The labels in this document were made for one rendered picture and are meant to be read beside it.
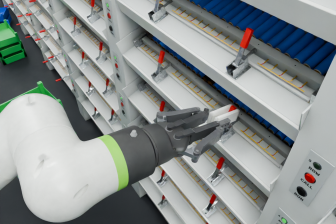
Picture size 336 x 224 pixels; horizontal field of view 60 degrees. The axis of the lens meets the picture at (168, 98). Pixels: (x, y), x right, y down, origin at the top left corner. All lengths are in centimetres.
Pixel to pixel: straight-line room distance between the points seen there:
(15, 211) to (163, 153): 138
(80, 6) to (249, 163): 92
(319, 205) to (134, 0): 63
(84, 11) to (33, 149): 86
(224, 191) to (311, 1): 57
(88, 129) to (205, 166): 126
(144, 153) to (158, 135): 5
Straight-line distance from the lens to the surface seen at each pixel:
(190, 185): 105
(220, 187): 85
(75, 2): 133
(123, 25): 92
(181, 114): 60
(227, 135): 69
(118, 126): 149
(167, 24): 71
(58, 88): 239
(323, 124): 47
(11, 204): 184
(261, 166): 67
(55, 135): 47
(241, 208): 83
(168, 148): 51
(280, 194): 63
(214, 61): 60
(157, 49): 89
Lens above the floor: 146
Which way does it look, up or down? 43 degrees down
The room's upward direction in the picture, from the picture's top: straight up
